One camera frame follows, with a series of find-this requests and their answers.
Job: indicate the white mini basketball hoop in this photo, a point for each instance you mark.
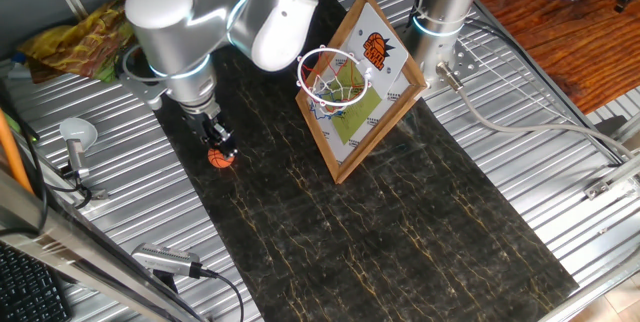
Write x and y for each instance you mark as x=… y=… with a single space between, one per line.
x=387 y=69

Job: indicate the black camera stand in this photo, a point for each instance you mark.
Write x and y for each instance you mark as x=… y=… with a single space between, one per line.
x=165 y=280

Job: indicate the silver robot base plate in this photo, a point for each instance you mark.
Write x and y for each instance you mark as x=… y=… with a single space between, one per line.
x=462 y=64

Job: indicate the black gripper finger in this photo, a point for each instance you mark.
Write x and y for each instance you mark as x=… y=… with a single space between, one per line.
x=207 y=143
x=228 y=143

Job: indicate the pale grey ladle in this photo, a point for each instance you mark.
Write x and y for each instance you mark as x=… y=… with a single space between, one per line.
x=77 y=132

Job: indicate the small orange basketball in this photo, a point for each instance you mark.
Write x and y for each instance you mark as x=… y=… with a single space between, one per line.
x=220 y=161

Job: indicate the colourful leaf print cloth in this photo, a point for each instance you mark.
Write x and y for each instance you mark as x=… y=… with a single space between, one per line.
x=75 y=42

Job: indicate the orange pole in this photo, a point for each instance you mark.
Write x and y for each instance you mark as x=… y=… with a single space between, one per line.
x=12 y=157

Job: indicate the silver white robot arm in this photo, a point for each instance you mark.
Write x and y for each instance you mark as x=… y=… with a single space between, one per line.
x=170 y=27

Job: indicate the taped aluminium frame beam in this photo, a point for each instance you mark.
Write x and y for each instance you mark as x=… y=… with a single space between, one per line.
x=75 y=252

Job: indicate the aluminium profile bracket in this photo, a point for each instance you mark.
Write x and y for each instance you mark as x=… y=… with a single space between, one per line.
x=615 y=179

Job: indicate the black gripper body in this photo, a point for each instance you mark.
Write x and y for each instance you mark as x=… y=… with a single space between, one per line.
x=202 y=127

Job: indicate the black marble pattern mat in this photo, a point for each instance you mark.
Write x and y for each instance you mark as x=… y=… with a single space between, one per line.
x=350 y=242

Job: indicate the black keyboard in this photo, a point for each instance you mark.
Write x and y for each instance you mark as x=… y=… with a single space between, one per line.
x=25 y=292

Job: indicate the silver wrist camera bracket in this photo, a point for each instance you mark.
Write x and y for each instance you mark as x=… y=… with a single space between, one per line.
x=145 y=93

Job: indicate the wooden framed basketball backboard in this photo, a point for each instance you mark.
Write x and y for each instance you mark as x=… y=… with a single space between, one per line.
x=357 y=119

